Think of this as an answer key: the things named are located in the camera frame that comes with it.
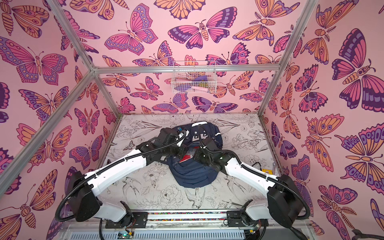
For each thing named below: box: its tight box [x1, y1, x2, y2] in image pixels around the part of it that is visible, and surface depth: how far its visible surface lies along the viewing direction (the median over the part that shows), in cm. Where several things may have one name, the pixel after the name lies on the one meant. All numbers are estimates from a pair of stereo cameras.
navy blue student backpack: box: [161, 121, 223, 189], surface depth 83 cm
